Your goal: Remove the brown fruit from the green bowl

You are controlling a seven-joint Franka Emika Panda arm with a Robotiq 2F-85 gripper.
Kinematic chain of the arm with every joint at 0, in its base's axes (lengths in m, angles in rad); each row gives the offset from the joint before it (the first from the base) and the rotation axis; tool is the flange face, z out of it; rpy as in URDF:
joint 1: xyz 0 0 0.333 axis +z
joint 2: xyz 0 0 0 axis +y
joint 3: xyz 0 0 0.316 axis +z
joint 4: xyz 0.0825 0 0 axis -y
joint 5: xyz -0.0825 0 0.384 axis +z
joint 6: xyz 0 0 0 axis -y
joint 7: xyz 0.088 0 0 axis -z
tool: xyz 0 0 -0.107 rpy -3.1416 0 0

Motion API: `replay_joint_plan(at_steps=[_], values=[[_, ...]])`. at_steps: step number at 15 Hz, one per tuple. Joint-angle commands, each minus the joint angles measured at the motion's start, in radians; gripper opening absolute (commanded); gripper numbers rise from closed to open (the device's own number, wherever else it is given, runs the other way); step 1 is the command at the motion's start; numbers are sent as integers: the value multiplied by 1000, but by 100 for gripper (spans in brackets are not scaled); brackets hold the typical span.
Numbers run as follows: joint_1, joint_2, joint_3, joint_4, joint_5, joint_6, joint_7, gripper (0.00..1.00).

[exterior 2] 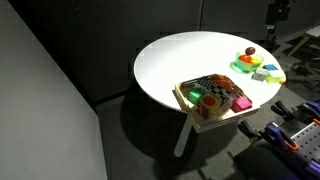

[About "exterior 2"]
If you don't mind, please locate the brown round fruit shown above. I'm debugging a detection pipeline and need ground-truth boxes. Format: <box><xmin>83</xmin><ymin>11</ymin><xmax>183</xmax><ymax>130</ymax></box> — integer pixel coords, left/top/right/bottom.
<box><xmin>245</xmin><ymin>47</ymin><xmax>256</xmax><ymax>55</ymax></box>

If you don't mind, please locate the green bowl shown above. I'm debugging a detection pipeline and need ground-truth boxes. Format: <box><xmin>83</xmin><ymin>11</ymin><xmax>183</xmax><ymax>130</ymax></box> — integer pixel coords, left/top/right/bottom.
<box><xmin>230</xmin><ymin>52</ymin><xmax>263</xmax><ymax>74</ymax></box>

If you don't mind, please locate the red orange fruit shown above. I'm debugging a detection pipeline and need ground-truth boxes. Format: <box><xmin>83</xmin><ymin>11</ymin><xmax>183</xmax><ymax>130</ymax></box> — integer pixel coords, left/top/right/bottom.
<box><xmin>238</xmin><ymin>55</ymin><xmax>252</xmax><ymax>63</ymax></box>

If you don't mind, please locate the yellow fruit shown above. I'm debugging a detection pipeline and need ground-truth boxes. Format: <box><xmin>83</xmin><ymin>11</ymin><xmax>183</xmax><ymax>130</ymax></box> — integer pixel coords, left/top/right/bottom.
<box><xmin>251</xmin><ymin>55</ymin><xmax>263</xmax><ymax>64</ymax></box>

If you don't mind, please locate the green block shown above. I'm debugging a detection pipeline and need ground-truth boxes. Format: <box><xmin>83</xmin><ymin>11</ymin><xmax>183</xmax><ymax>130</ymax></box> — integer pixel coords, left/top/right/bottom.
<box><xmin>188</xmin><ymin>88</ymin><xmax>205</xmax><ymax>104</ymax></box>

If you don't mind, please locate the wooden tray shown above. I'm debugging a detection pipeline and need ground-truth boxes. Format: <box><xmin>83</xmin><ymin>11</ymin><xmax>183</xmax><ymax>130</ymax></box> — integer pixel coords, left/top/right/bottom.
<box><xmin>174</xmin><ymin>74</ymin><xmax>260</xmax><ymax>132</ymax></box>

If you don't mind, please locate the black white patterned cube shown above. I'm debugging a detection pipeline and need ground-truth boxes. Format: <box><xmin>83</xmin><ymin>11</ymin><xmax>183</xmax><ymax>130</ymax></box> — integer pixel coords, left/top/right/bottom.
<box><xmin>195</xmin><ymin>76</ymin><xmax>230</xmax><ymax>99</ymax></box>

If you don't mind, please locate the colourful soft cube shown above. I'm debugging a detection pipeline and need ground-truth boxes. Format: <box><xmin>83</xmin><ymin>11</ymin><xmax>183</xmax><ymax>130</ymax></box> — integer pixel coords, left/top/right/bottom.
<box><xmin>196</xmin><ymin>93</ymin><xmax>221</xmax><ymax>119</ymax></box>

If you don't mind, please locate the white table leg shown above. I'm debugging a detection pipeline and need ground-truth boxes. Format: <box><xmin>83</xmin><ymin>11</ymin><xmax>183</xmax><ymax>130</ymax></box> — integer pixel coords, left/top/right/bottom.
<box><xmin>174</xmin><ymin>117</ymin><xmax>192</xmax><ymax>157</ymax></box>

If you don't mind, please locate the pink block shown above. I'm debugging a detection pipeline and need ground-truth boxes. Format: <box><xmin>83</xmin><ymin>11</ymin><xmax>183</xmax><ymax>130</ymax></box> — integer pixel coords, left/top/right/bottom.
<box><xmin>231</xmin><ymin>97</ymin><xmax>252</xmax><ymax>113</ymax></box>

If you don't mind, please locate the light green cube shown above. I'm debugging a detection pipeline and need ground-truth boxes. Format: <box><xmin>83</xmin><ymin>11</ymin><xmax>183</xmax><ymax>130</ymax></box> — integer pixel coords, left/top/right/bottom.
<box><xmin>266</xmin><ymin>70</ymin><xmax>282</xmax><ymax>83</ymax></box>

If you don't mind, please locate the blue cube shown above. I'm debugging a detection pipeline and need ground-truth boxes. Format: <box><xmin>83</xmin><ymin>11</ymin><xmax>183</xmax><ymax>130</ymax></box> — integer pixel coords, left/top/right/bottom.
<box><xmin>263</xmin><ymin>64</ymin><xmax>278</xmax><ymax>71</ymax></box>

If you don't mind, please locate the grey partition panel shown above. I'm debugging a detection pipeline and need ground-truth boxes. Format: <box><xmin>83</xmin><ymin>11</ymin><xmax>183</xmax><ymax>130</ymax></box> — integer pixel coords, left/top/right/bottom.
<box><xmin>0</xmin><ymin>0</ymin><xmax>108</xmax><ymax>180</ymax></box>

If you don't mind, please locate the purple clamp with orange trigger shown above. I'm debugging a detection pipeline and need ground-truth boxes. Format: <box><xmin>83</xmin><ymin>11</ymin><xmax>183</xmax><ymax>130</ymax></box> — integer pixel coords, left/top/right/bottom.
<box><xmin>265</xmin><ymin>123</ymin><xmax>299</xmax><ymax>150</ymax></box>

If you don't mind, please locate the black clamp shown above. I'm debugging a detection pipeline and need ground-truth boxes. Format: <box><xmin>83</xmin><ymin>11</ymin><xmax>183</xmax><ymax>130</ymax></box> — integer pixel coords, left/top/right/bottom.
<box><xmin>270</xmin><ymin>101</ymin><xmax>295</xmax><ymax>121</ymax></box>

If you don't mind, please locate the yellow banana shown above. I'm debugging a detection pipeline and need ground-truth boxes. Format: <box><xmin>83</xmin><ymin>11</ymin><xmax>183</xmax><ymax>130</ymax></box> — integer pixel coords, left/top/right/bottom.
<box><xmin>279</xmin><ymin>69</ymin><xmax>287</xmax><ymax>84</ymax></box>

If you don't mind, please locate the perforated metal plate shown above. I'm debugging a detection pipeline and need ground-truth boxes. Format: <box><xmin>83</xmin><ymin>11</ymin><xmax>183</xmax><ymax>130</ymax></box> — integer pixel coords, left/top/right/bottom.
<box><xmin>291</xmin><ymin>122</ymin><xmax>320</xmax><ymax>163</ymax></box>

